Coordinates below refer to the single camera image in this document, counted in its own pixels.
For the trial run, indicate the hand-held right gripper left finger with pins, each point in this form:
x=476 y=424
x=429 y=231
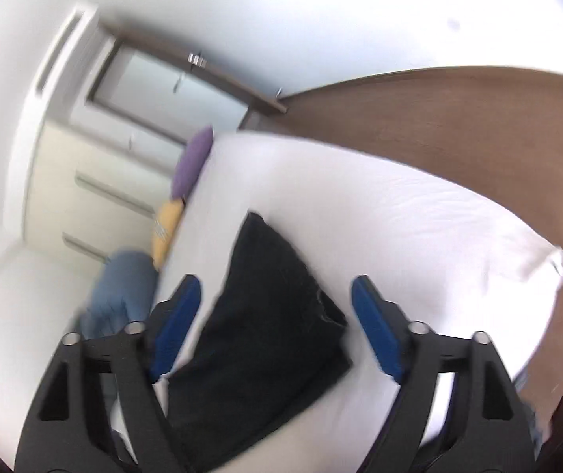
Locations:
x=173 y=335

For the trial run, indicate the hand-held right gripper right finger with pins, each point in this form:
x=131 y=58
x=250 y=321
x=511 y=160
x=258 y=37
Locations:
x=377 y=330

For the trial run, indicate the black pants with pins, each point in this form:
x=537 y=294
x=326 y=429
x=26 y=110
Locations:
x=262 y=335

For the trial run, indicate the rolled blue duvet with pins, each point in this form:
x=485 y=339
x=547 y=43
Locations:
x=124 y=286

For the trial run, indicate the yellow pillow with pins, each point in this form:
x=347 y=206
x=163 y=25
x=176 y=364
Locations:
x=165 y=229

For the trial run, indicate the bed with white sheet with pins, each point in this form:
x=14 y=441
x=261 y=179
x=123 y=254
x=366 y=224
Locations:
x=385 y=217

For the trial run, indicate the purple pillow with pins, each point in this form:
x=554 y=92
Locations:
x=193 y=165

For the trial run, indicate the white wardrobe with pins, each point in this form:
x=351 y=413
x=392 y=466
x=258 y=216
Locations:
x=79 y=172

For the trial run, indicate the brown door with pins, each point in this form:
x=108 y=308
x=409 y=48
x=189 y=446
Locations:
x=163 y=83

